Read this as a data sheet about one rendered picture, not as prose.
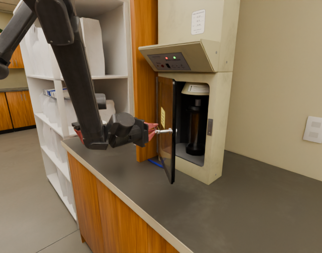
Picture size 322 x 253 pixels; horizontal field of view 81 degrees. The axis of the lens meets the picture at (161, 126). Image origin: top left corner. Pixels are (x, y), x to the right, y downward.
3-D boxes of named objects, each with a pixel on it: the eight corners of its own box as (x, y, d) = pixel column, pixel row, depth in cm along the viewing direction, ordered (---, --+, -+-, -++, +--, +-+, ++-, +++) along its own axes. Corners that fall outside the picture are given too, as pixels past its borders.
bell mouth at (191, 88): (196, 90, 98) (196, 79, 97) (227, 93, 86) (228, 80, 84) (173, 92, 87) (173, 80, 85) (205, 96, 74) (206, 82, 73)
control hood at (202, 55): (157, 71, 90) (157, 48, 87) (218, 72, 67) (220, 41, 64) (138, 71, 82) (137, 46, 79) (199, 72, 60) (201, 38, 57)
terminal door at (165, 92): (158, 152, 101) (158, 76, 89) (173, 186, 72) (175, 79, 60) (157, 153, 101) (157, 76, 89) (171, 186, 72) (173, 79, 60)
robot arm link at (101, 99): (78, 86, 86) (74, 81, 78) (104, 85, 89) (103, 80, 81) (81, 112, 86) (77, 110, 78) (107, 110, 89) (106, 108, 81)
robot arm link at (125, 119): (88, 127, 63) (88, 149, 58) (94, 103, 55) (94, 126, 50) (123, 130, 68) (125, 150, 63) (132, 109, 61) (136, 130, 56)
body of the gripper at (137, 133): (146, 119, 66) (128, 123, 61) (147, 146, 69) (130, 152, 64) (135, 116, 70) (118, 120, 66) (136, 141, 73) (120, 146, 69)
